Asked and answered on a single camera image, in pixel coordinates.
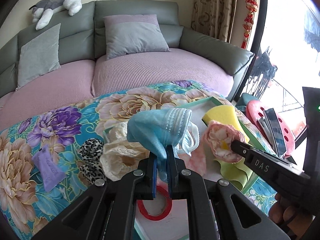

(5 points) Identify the husky plush toy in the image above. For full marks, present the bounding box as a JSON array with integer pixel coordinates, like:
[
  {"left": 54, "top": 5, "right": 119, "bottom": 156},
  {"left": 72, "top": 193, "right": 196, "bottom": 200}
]
[{"left": 29, "top": 0, "right": 87, "bottom": 30}]

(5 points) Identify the patterned beige curtain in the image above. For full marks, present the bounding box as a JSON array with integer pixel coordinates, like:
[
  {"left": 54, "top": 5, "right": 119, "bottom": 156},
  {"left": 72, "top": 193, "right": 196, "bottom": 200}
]
[{"left": 191, "top": 0, "right": 239, "bottom": 43}]

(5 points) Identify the blue face mask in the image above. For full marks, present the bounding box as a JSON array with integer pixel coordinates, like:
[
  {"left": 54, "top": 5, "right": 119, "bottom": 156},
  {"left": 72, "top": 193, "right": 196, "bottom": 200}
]
[{"left": 126, "top": 108, "right": 200, "bottom": 183}]

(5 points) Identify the leopard print scrunchie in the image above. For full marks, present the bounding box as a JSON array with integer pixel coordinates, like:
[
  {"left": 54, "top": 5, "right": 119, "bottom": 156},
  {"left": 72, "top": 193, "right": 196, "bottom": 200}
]
[{"left": 79, "top": 139, "right": 107, "bottom": 184}]

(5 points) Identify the pink white cloth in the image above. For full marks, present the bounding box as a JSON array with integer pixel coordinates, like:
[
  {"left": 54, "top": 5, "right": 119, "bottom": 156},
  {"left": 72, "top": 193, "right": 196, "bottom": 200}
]
[{"left": 190, "top": 144, "right": 208, "bottom": 175}]

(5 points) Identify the pink frilly scrunchie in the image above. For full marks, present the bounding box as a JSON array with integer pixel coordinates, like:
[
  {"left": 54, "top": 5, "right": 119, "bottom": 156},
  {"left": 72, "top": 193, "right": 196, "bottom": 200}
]
[{"left": 201, "top": 120, "right": 247, "bottom": 163}]

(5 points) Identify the red tape roll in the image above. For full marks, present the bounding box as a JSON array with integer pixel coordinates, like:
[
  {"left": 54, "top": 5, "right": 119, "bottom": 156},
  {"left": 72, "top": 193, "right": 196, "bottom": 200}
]
[{"left": 137, "top": 185, "right": 173, "bottom": 221}]

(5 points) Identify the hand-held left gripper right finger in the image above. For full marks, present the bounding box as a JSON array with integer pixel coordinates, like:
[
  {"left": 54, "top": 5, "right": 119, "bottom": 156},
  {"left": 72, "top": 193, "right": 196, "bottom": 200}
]
[{"left": 166, "top": 145, "right": 292, "bottom": 240}]

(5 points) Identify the black metal rack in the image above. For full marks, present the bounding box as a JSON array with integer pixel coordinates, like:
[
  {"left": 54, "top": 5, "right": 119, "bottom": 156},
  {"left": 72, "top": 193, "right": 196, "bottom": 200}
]
[{"left": 249, "top": 46, "right": 278, "bottom": 100}]

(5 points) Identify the red hanging decoration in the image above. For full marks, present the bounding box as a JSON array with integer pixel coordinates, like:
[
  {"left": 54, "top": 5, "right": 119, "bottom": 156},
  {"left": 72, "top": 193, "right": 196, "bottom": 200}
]
[{"left": 241, "top": 0, "right": 260, "bottom": 49}]

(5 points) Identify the floral blanket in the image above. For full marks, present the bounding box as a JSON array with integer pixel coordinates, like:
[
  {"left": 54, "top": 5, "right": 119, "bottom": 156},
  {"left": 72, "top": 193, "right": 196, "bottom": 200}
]
[{"left": 0, "top": 80, "right": 278, "bottom": 240}]

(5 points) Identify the red plastic stool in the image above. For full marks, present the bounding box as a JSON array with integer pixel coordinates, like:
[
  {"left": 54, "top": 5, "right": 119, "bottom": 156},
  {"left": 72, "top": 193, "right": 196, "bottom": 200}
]
[{"left": 245, "top": 100, "right": 297, "bottom": 156}]

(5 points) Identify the teal framed white tray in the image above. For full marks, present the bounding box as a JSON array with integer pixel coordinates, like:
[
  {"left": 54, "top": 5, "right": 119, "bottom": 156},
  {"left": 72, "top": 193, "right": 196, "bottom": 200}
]
[{"left": 104, "top": 96, "right": 255, "bottom": 240}]

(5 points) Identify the green cloth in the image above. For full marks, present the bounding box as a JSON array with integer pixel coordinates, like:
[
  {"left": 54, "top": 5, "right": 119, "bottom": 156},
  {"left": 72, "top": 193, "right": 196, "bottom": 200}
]
[{"left": 219, "top": 159, "right": 254, "bottom": 191}]

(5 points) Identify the yellow sponge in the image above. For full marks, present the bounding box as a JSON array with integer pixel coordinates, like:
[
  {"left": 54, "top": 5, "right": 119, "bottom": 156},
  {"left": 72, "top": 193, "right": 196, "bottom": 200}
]
[{"left": 202, "top": 105, "right": 250, "bottom": 144}]

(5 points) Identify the grey sofa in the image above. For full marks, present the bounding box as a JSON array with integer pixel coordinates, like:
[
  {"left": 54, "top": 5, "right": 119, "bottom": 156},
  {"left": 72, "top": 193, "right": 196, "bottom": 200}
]
[{"left": 0, "top": 0, "right": 255, "bottom": 105}]

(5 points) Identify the small grey pillow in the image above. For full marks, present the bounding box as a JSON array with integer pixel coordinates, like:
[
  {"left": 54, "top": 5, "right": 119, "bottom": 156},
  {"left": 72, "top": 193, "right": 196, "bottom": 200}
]
[{"left": 15, "top": 23, "right": 61, "bottom": 91}]

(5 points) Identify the large grey pink pillow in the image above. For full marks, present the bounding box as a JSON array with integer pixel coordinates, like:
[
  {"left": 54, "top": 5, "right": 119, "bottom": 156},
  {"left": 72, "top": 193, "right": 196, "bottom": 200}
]
[{"left": 103, "top": 14, "right": 171, "bottom": 60}]

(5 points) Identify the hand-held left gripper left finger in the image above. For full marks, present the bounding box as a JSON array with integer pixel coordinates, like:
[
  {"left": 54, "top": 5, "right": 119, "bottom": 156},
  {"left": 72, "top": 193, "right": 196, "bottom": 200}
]
[{"left": 31, "top": 154, "right": 158, "bottom": 240}]

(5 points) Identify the person's right hand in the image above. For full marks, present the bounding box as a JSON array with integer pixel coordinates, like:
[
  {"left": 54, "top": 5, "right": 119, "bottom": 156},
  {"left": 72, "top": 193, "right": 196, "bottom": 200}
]
[{"left": 268, "top": 192, "right": 316, "bottom": 231}]

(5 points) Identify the purple sachet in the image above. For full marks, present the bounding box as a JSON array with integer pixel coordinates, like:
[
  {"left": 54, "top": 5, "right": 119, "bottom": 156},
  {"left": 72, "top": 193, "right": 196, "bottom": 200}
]
[{"left": 32, "top": 147, "right": 66, "bottom": 192}]

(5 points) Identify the teal stool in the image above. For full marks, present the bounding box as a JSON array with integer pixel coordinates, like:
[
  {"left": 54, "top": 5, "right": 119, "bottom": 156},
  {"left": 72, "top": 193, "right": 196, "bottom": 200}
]
[{"left": 237, "top": 93, "right": 251, "bottom": 111}]

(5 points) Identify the cream lace cloth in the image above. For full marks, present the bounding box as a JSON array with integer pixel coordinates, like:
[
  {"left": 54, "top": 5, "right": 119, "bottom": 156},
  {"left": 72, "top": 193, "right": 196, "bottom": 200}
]
[{"left": 102, "top": 121, "right": 150, "bottom": 182}]

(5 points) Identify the pink sofa cover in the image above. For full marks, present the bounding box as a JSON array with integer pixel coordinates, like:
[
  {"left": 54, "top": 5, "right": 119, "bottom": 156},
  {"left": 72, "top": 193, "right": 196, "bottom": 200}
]
[{"left": 0, "top": 47, "right": 234, "bottom": 108}]

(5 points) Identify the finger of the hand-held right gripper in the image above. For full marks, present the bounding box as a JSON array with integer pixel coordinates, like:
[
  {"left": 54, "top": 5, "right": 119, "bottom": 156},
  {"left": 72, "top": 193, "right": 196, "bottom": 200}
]
[{"left": 230, "top": 139, "right": 293, "bottom": 191}]

